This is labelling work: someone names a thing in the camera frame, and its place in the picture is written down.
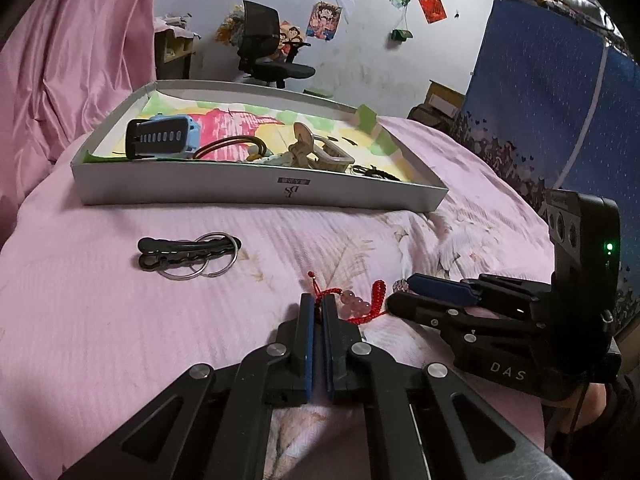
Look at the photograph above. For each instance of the green wall pouch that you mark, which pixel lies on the green wall pouch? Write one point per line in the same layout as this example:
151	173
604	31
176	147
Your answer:
401	35

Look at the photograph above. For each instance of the colourful paper bouquet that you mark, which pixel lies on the colourful paper bouquet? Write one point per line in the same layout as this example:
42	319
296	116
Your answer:
230	25

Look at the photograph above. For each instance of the white grey bundle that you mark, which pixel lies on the white grey bundle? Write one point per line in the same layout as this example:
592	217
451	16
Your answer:
575	7

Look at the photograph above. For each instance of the person's right forearm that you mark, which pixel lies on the person's right forearm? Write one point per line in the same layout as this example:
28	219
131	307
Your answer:
620	440

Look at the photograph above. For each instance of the pink satin cloth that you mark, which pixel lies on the pink satin cloth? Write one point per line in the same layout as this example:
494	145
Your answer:
65	60

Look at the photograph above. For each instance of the shallow white cardboard box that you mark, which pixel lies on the shallow white cardboard box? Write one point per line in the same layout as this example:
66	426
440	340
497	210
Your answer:
225	185

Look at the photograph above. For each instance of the black office chair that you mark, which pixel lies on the black office chair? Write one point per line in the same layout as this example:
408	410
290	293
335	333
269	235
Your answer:
265	50

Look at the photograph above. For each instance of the cartoon faces wall poster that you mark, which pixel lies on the cartoon faces wall poster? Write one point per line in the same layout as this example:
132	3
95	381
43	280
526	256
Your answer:
291	36

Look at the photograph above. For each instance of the red paper wall decoration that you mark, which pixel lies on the red paper wall decoration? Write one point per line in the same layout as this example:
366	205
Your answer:
432	8

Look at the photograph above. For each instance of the blue dotted curtain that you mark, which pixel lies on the blue dotted curtain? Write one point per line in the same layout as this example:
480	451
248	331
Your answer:
540	100

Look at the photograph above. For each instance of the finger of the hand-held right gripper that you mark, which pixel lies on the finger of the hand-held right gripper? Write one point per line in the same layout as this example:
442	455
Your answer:
435	287
420	312

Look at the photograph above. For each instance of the wooden desk shelf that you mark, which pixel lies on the wooden desk shelf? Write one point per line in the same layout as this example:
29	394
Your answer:
172	47

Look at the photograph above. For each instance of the cartoon figure wall poster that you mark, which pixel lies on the cartoon figure wall poster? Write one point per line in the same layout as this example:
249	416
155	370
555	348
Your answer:
324	21

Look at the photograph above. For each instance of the colourful paper box lining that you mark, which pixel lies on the colourful paper box lining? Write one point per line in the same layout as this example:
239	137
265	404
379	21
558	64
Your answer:
235	120

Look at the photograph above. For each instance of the blue smartwatch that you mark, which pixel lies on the blue smartwatch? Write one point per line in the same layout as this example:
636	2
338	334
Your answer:
160	136

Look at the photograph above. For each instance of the brown cardboard box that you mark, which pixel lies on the brown cardboard box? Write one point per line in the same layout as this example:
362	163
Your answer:
445	96

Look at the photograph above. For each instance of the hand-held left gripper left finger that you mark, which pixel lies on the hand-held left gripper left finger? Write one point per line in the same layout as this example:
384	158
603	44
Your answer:
310	350

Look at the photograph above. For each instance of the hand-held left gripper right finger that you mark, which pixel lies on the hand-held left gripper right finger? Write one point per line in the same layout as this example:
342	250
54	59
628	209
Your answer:
327	350

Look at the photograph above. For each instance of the beige hair claw clip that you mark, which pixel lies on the beige hair claw clip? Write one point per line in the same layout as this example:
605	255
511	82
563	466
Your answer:
320	152

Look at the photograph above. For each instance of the person's right hand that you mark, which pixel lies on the person's right hand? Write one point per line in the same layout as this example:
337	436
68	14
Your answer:
590	406

